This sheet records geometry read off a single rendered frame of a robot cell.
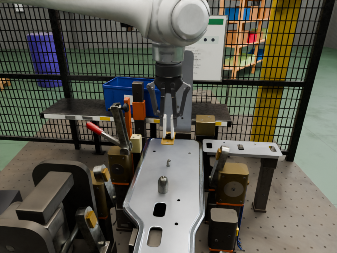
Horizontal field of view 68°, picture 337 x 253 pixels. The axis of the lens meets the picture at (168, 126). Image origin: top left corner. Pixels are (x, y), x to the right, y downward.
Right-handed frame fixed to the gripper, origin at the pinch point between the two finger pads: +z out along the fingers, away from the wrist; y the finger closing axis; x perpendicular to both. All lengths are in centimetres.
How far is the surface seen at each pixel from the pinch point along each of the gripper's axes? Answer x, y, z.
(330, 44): 1027, 541, 103
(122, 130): -2.3, -14.3, 1.2
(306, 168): 153, 126, 114
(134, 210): -21.7, -6.9, 14.6
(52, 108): 38, -62, 12
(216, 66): 54, 18, -8
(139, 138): 5.8, -11.1, 8.2
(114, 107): -2.3, -16.2, -6.6
